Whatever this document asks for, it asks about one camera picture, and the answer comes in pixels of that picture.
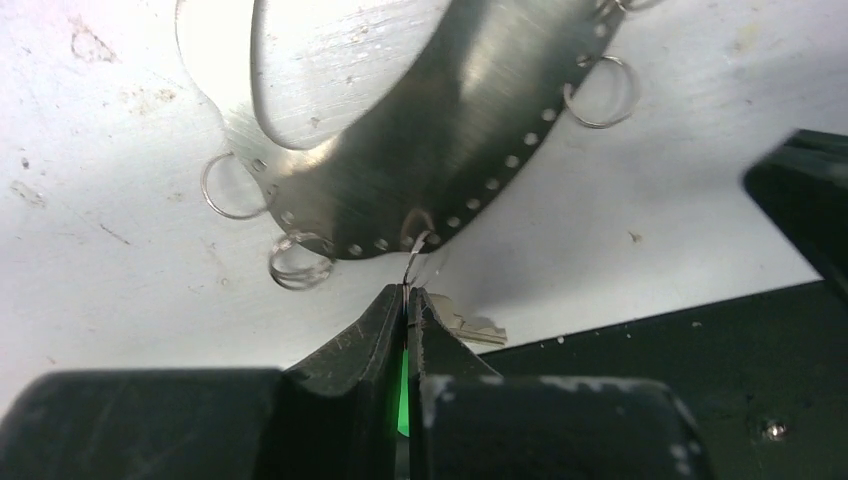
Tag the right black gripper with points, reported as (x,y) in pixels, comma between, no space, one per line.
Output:
(801,185)

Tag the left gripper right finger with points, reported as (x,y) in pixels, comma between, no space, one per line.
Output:
(468,421)

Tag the key with black head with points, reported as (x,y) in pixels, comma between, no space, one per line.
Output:
(475,331)

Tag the green key tag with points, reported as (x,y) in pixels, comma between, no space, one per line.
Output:
(403,422)

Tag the perforated metal key plate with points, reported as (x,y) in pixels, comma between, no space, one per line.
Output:
(432,153)

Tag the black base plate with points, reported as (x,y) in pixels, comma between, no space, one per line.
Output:
(765,376)

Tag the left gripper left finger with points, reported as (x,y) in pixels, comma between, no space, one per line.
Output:
(333,415)

